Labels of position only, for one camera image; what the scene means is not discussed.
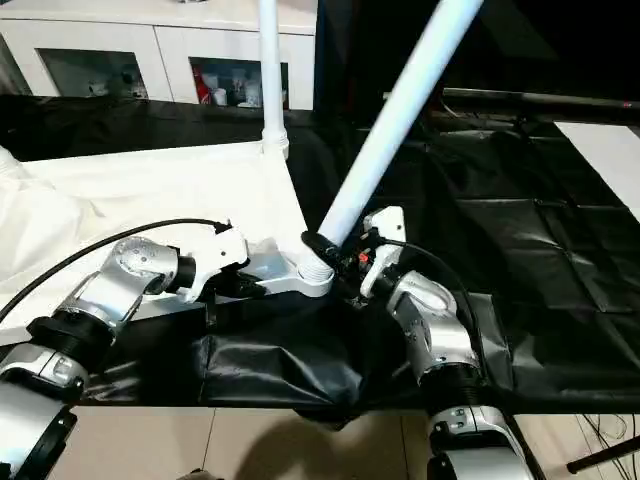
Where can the white plastic table top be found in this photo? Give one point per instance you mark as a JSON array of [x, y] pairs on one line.
[[150, 190]]

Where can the white plastic table leg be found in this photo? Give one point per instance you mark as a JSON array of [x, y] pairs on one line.
[[270, 70], [400, 110]]

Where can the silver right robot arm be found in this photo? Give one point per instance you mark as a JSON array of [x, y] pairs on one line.
[[430, 320]]

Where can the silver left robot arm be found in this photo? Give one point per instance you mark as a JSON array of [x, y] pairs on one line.
[[110, 290]]

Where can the black plastic mat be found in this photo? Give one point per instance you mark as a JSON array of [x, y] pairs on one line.
[[540, 280]]

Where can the white glass-door cabinet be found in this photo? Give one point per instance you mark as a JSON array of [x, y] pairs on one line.
[[150, 45]]

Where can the black stand leg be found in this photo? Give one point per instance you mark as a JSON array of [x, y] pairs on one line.
[[605, 455]]

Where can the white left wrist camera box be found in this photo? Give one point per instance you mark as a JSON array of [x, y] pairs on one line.
[[220, 255]]

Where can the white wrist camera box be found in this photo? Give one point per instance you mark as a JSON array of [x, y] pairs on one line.
[[385, 225], [220, 255]]

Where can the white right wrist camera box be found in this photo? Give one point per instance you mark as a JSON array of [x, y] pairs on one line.
[[385, 225]]

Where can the dark horizontal rail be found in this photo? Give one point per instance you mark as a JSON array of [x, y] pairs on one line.
[[540, 99]]

